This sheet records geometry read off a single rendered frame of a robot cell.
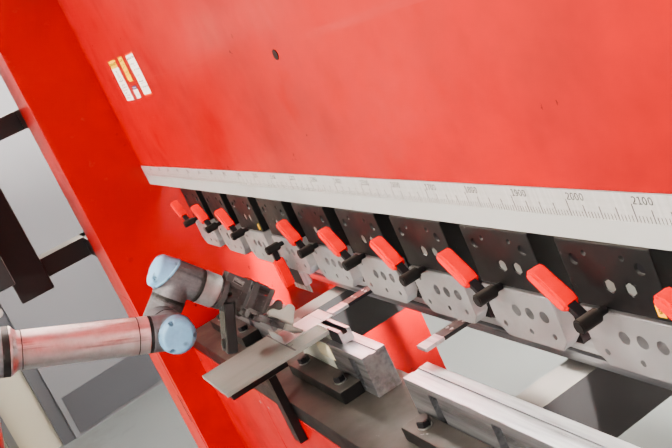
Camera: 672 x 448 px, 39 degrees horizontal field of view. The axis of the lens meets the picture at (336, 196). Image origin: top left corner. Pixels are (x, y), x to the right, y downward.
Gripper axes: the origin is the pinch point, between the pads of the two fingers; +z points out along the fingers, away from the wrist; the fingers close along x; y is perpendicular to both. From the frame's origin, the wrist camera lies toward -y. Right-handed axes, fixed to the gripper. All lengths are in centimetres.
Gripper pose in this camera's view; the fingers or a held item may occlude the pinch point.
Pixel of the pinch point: (291, 329)
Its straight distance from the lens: 216.0
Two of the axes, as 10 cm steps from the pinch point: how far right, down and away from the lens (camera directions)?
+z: 8.4, 3.7, 4.0
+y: 3.5, -9.3, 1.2
